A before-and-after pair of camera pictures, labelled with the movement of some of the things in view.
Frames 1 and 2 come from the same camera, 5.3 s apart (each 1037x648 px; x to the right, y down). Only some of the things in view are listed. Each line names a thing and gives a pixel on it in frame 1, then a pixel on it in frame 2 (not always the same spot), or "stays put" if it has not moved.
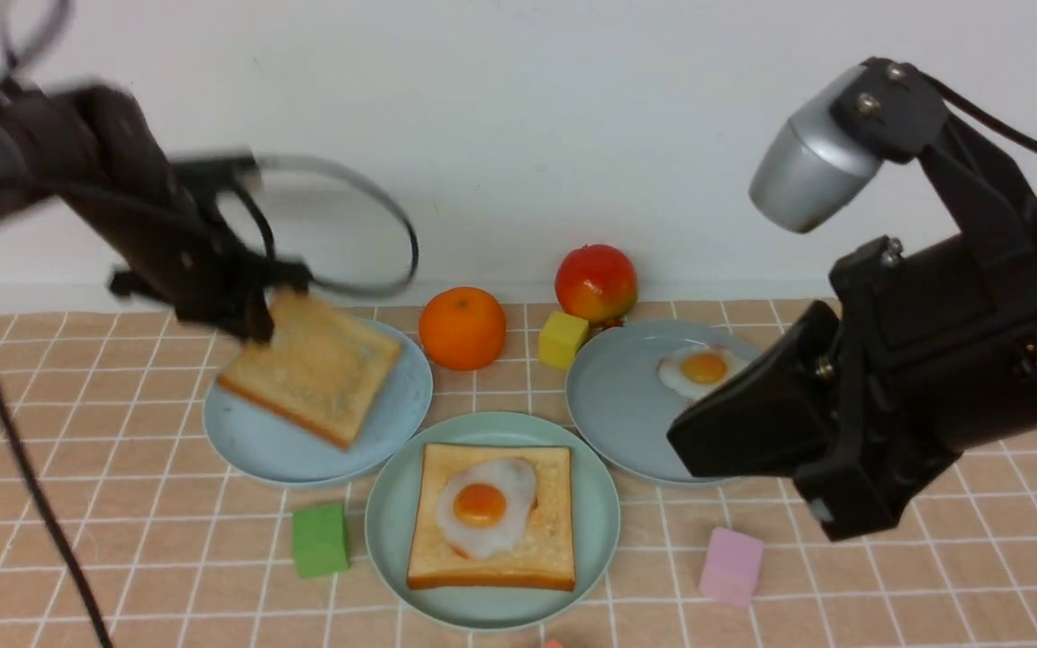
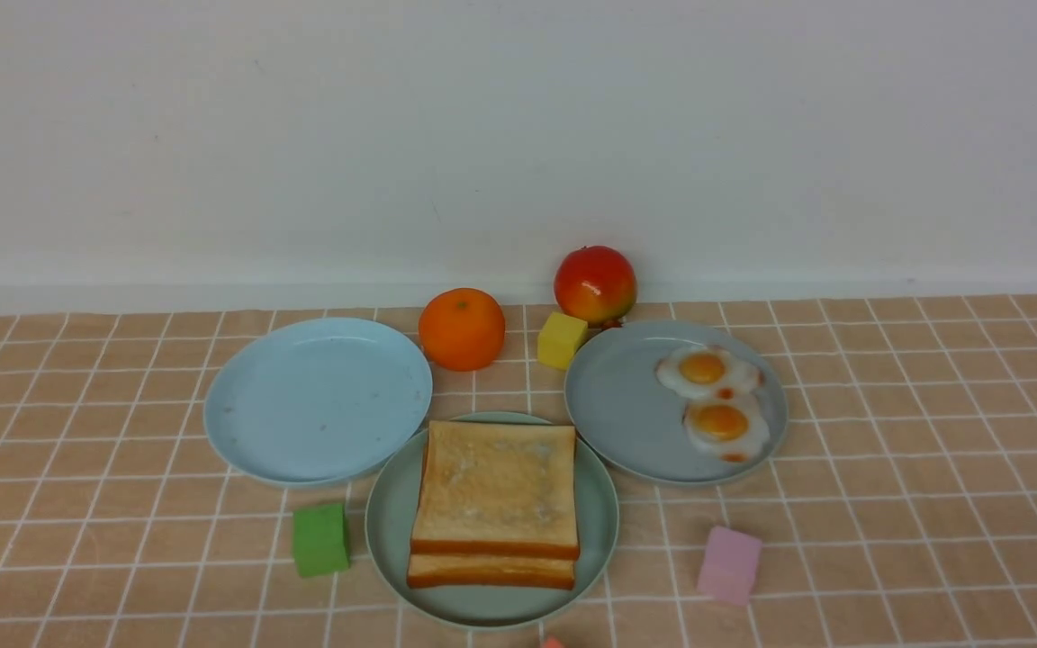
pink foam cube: x=731 y=568 stays put
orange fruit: x=462 y=328 stays put
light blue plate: x=267 y=447 stays put
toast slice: x=320 y=371 → x=498 y=489
